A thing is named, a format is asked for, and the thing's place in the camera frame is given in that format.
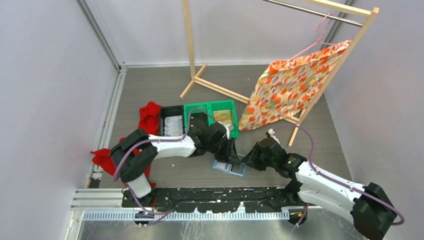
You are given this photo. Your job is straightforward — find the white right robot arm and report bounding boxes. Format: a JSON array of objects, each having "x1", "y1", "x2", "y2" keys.
[{"x1": 241, "y1": 137, "x2": 398, "y2": 240}]

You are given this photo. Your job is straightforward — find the wooden clothes rack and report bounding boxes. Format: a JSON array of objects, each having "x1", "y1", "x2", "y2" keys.
[{"x1": 179, "y1": 0, "x2": 380, "y2": 147}]

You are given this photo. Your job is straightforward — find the dark cards stack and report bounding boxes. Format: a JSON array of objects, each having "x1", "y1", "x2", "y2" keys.
[{"x1": 188, "y1": 112, "x2": 209, "y2": 134}]

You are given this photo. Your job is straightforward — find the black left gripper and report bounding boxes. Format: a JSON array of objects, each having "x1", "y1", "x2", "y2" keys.
[{"x1": 207, "y1": 136, "x2": 240, "y2": 165}]

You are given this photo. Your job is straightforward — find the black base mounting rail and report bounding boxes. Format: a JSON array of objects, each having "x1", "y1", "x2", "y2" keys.
[{"x1": 138, "y1": 186, "x2": 306, "y2": 214}]

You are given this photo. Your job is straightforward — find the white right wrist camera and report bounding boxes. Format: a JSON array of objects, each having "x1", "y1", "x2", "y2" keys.
[{"x1": 265, "y1": 128, "x2": 280, "y2": 144}]

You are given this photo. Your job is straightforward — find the blue card holder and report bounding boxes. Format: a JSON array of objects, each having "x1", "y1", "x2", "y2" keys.
[{"x1": 210, "y1": 159, "x2": 250, "y2": 178}]

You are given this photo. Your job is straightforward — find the black plastic bin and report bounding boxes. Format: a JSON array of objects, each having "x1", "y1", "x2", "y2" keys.
[{"x1": 159, "y1": 105, "x2": 185, "y2": 137}]

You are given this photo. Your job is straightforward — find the white silver credit card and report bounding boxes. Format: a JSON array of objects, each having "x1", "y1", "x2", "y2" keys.
[{"x1": 213, "y1": 160, "x2": 232, "y2": 172}]

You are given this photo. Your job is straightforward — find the pink wire hanger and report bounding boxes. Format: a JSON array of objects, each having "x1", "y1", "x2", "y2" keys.
[{"x1": 288, "y1": 13, "x2": 337, "y2": 61}]

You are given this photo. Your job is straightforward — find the red cloth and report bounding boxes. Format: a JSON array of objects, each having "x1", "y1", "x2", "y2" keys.
[{"x1": 90, "y1": 101, "x2": 163, "y2": 188}]

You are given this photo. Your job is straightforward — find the green bin with dark cards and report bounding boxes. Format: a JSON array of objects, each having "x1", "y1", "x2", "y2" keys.
[{"x1": 183, "y1": 102, "x2": 214, "y2": 135}]

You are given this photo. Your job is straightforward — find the white cards in black bin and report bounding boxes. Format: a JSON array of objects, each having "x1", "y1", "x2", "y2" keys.
[{"x1": 163, "y1": 115, "x2": 184, "y2": 137}]

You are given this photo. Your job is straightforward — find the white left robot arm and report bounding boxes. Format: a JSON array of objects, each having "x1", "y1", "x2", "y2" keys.
[{"x1": 109, "y1": 122, "x2": 240, "y2": 207}]

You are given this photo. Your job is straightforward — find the green bin with gold cards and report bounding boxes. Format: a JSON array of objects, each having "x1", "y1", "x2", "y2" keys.
[{"x1": 208, "y1": 100, "x2": 240, "y2": 139}]

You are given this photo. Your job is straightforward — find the floral orange fabric bag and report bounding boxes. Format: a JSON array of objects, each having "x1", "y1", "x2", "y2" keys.
[{"x1": 238, "y1": 40, "x2": 351, "y2": 131}]

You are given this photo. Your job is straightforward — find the gold cards stack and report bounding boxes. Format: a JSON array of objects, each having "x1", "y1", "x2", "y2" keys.
[{"x1": 213, "y1": 109, "x2": 233, "y2": 124}]

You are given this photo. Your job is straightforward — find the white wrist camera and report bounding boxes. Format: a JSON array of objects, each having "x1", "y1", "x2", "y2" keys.
[
  {"x1": 265, "y1": 128, "x2": 280, "y2": 144},
  {"x1": 221, "y1": 123, "x2": 234, "y2": 139}
]

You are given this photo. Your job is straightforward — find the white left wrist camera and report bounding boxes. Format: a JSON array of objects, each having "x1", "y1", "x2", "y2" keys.
[{"x1": 221, "y1": 123, "x2": 234, "y2": 139}]

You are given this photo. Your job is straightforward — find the dark credit card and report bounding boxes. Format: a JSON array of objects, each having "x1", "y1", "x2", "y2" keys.
[{"x1": 230, "y1": 164, "x2": 245, "y2": 176}]

